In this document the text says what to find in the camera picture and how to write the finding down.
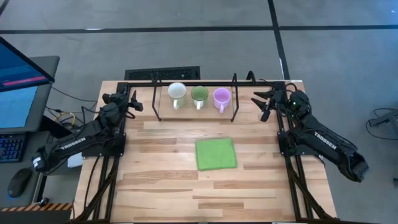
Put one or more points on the pale green mug white interior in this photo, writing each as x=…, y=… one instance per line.
x=177, y=90

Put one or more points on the small white box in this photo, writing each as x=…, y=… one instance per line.
x=74, y=161

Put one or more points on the folded green microfibre cloth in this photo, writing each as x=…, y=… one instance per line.
x=216, y=154

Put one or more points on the black-framed wooden shelf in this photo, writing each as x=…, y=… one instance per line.
x=192, y=113

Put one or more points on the grey metal stand leg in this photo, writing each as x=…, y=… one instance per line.
x=387, y=117

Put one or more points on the hazard-striped black case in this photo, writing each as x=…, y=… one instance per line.
x=31, y=217

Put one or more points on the grey-framed computer monitor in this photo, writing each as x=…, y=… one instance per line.
x=15, y=107

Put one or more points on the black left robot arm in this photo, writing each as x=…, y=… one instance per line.
x=74, y=144

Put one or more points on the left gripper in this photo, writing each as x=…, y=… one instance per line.
x=116, y=99

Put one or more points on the black backlit keyboard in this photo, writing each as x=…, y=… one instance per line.
x=11, y=147

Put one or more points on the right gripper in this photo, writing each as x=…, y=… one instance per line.
x=280, y=99

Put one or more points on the pink plastic mug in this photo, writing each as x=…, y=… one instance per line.
x=222, y=96

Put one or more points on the grey side desk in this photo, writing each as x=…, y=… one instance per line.
x=46, y=109

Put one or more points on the black floor vent grille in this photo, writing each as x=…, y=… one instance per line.
x=161, y=74

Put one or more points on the black computer mouse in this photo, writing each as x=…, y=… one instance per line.
x=19, y=183

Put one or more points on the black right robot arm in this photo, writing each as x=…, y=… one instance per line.
x=326, y=141

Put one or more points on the black-framed computer monitor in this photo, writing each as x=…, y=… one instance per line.
x=18, y=68

